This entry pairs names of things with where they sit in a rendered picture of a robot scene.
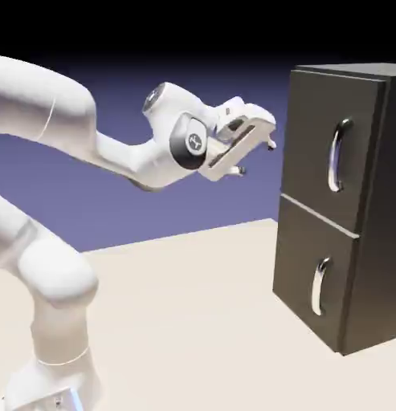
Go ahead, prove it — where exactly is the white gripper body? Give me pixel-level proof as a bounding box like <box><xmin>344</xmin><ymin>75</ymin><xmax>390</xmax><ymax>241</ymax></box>
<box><xmin>197</xmin><ymin>104</ymin><xmax>278</xmax><ymax>183</ymax></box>

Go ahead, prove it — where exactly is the dark cabinet door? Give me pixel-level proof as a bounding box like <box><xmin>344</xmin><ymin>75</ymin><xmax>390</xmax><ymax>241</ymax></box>
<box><xmin>271</xmin><ymin>193</ymin><xmax>361</xmax><ymax>356</ymax></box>
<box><xmin>280</xmin><ymin>68</ymin><xmax>387</xmax><ymax>234</ymax></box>

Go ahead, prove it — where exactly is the dark wood cabinet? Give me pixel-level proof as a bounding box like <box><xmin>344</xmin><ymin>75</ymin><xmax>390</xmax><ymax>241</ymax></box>
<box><xmin>271</xmin><ymin>63</ymin><xmax>396</xmax><ymax>356</ymax></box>

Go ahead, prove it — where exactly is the curved silver handle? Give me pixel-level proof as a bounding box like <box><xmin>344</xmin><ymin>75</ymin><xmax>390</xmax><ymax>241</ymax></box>
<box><xmin>311</xmin><ymin>255</ymin><xmax>333</xmax><ymax>317</ymax></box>
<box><xmin>327</xmin><ymin>117</ymin><xmax>355</xmax><ymax>193</ymax></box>

